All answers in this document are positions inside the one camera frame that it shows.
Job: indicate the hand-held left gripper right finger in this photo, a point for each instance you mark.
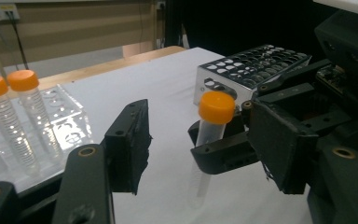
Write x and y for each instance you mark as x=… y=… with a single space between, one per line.
x=279 y=146

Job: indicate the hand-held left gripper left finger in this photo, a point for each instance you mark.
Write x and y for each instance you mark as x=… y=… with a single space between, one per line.
x=127 y=149

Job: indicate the perforated metal tube rack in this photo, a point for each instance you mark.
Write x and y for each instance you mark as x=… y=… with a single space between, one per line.
x=205 y=73

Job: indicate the clear acrylic tube rack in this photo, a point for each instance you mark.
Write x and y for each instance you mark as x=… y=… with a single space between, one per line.
x=65 y=109

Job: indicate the black curtain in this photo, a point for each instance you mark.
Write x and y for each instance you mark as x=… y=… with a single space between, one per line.
x=230 y=21

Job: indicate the white wall socket box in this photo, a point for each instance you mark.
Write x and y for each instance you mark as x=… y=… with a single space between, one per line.
x=0 y=12

